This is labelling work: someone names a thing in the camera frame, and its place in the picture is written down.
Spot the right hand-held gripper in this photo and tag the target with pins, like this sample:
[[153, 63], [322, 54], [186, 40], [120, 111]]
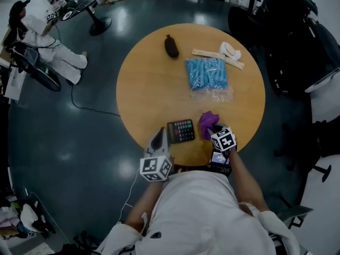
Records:
[[223, 141]]

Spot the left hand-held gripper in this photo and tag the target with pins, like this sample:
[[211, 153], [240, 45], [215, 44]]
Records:
[[155, 167]]

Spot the purple cloth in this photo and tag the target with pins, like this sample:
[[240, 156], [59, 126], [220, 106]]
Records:
[[207, 119]]

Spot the black calculator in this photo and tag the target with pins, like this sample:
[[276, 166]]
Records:
[[181, 131]]

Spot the person's right forearm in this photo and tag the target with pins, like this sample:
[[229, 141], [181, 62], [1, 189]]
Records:
[[247, 180]]

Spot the person's left forearm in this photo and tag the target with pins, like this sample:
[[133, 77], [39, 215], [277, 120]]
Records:
[[144, 203]]

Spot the phone with lit screen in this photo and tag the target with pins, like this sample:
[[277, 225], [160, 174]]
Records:
[[220, 157]]

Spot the bag of blue tubes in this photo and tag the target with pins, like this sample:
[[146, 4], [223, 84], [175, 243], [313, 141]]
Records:
[[207, 73]]

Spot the short wooden ruler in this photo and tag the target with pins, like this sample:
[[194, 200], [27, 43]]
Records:
[[235, 62]]

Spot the long wooden ruler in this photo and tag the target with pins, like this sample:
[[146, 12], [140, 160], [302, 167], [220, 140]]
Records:
[[205, 52]]

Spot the white tape dispenser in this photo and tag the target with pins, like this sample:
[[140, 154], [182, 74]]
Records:
[[229, 50]]

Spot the person's white shirt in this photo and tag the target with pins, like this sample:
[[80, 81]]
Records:
[[196, 216]]

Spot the dark brown pouch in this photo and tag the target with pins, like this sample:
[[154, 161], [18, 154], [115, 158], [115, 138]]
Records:
[[171, 46]]

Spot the grey chair seat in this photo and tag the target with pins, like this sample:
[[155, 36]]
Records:
[[295, 214]]

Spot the large black office chair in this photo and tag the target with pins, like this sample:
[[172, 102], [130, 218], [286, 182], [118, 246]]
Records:
[[300, 36]]

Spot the black mesh office chair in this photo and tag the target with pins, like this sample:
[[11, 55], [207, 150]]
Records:
[[34, 65]]

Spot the pile of clothes and bags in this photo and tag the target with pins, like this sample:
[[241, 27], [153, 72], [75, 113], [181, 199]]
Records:
[[24, 219]]

